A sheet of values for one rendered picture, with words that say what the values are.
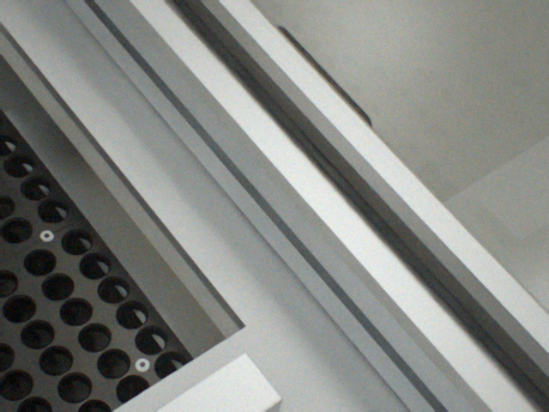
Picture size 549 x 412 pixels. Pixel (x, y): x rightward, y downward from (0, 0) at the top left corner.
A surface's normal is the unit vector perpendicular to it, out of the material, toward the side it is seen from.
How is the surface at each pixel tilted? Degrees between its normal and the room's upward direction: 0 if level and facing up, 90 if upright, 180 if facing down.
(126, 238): 0
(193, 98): 90
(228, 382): 0
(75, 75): 0
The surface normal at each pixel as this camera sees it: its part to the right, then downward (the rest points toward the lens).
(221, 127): -0.80, 0.47
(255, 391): 0.07, -0.54
